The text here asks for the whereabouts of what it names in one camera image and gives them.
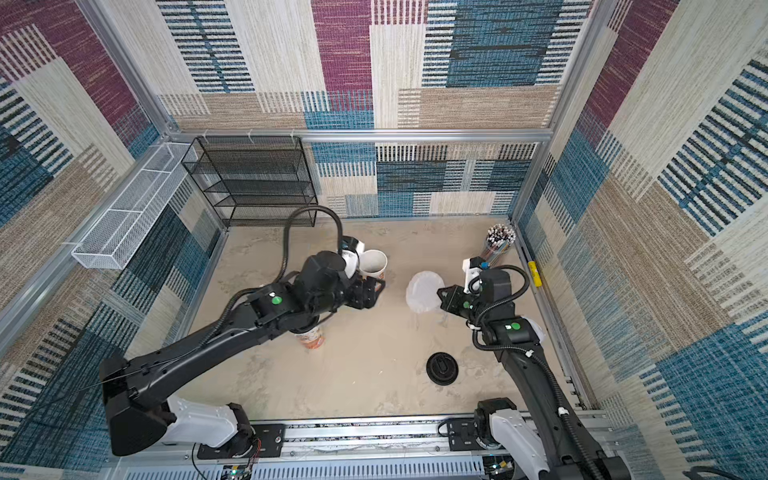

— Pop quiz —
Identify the white mesh wall basket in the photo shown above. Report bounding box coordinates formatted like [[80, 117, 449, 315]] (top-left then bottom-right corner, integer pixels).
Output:
[[72, 142, 188, 270]]

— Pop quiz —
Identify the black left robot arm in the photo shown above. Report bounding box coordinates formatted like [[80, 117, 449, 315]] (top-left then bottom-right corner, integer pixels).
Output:
[[99, 205, 386, 458]]

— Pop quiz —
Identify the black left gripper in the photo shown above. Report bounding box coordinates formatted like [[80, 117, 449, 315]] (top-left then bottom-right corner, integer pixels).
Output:
[[309, 274, 390, 324]]

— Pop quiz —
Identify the black wire shelf rack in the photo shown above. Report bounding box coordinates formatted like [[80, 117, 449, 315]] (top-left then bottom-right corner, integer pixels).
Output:
[[181, 136, 318, 227]]

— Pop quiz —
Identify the yellow marker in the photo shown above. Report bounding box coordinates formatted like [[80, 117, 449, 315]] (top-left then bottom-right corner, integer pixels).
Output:
[[527, 260, 543, 288]]

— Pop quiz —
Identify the paper milk tea cup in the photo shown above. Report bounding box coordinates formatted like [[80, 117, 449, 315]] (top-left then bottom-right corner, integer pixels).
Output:
[[359, 249, 388, 280], [295, 326, 325, 350]]

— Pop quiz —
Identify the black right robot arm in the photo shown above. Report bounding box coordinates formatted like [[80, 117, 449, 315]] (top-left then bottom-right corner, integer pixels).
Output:
[[437, 257, 631, 479]]

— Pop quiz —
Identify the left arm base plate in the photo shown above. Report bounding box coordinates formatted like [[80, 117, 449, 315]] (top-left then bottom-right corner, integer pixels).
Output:
[[195, 423, 286, 460]]

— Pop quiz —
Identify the black cup lid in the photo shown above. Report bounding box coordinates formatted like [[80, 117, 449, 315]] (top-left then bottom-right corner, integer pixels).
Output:
[[425, 352, 459, 386]]

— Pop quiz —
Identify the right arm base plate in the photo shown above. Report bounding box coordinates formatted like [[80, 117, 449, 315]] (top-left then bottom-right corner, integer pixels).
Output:
[[438, 417, 499, 451]]

